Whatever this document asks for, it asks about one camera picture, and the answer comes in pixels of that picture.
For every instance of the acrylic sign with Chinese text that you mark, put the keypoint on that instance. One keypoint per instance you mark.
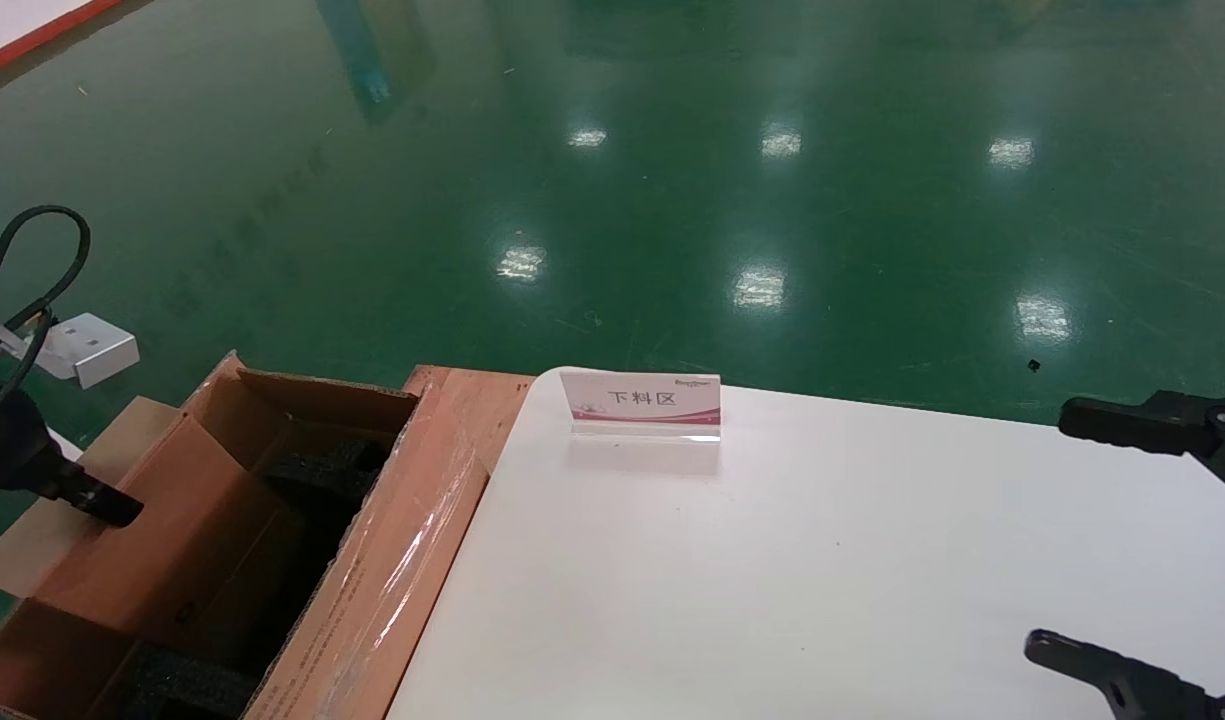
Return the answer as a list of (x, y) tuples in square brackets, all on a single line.
[(642, 398)]

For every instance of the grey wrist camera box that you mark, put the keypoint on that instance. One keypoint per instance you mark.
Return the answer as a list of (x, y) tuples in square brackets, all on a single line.
[(92, 348)]

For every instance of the large cardboard box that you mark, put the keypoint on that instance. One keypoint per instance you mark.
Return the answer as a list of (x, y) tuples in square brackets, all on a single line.
[(412, 560)]

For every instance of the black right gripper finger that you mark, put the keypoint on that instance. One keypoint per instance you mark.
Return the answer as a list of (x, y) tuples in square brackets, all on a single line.
[(1122, 425), (1132, 690)]

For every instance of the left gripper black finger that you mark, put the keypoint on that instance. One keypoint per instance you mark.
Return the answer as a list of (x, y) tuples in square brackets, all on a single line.
[(102, 500)]

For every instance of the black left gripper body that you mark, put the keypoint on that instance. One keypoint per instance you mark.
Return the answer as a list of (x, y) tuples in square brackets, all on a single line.
[(7, 440)]

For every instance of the white pipe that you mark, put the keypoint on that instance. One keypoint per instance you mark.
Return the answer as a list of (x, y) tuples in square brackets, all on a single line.
[(64, 443)]

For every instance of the black foam padding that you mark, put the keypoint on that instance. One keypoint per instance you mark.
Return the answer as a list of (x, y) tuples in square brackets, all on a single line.
[(322, 475), (187, 685)]

